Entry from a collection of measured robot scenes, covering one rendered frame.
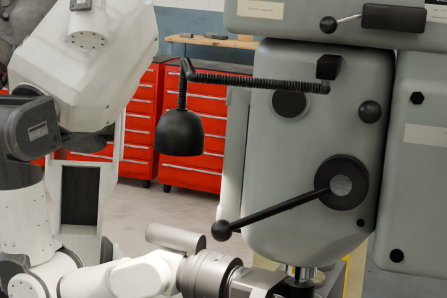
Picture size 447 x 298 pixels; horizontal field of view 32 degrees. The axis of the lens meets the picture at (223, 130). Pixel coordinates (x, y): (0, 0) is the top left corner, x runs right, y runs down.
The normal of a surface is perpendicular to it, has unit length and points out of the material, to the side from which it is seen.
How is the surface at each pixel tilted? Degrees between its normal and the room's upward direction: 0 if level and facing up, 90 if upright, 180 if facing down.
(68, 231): 4
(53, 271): 38
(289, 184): 90
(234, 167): 90
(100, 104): 112
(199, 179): 90
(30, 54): 58
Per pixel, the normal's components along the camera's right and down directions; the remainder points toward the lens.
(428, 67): -0.22, 0.18
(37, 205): 0.90, 0.02
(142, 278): -0.46, 0.18
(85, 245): 0.11, 0.21
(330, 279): 0.08, -0.98
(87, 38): -0.01, 0.93
